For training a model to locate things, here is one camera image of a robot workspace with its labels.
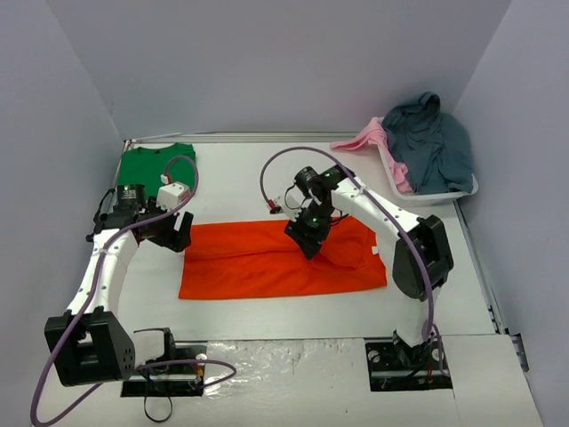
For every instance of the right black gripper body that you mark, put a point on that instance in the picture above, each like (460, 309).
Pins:
(305, 232)

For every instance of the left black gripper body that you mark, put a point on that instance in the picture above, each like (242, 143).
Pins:
(168, 232)

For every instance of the orange t-shirt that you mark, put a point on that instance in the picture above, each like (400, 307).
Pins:
(247, 260)

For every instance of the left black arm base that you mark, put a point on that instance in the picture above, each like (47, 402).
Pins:
(178, 381)

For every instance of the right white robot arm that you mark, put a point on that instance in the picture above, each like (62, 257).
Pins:
(415, 249)

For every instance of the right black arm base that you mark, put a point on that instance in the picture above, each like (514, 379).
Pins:
(392, 367)

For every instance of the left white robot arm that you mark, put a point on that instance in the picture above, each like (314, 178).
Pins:
(87, 342)

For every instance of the green folded t-shirt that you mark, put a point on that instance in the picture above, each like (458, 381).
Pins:
(145, 166)

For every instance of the pink t-shirt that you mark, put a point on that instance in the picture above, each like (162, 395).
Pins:
(374, 135)

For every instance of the white plastic basket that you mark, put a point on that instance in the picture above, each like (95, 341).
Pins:
(418, 200)

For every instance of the blue-grey t-shirt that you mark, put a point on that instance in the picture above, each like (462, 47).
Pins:
(434, 146)

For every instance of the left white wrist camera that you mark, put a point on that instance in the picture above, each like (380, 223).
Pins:
(171, 193)

